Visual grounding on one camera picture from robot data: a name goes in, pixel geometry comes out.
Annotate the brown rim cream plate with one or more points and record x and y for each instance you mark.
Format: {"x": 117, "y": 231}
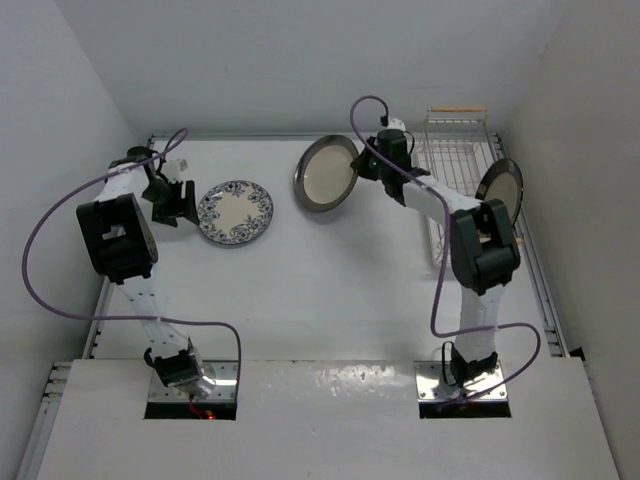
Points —
{"x": 323, "y": 177}

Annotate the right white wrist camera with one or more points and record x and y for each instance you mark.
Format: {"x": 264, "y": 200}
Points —
{"x": 392, "y": 123}

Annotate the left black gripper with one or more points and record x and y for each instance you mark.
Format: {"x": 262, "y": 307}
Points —
{"x": 183, "y": 207}

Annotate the white wire dish rack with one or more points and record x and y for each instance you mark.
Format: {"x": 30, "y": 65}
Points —
{"x": 461, "y": 137}

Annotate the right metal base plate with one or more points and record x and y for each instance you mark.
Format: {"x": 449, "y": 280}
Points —
{"x": 431, "y": 384}

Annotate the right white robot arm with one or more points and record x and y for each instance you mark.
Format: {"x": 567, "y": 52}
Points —
{"x": 478, "y": 246}

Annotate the metal base plate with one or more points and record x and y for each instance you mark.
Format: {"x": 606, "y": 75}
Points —
{"x": 218, "y": 385}
{"x": 431, "y": 384}

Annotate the blue floral ceramic plate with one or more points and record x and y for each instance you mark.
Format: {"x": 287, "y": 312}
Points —
{"x": 235, "y": 212}

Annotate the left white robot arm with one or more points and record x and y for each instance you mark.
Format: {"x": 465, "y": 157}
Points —
{"x": 122, "y": 248}

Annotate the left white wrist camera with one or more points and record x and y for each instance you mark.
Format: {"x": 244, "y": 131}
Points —
{"x": 173, "y": 170}

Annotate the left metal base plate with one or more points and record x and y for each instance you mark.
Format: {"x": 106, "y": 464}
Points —
{"x": 218, "y": 385}

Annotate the black patterned rim plate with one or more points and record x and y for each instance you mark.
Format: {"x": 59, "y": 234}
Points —
{"x": 503, "y": 181}

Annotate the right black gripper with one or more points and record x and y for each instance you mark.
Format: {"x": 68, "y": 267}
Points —
{"x": 362, "y": 165}

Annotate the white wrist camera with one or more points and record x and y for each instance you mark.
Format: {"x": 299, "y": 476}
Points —
{"x": 173, "y": 170}
{"x": 392, "y": 123}

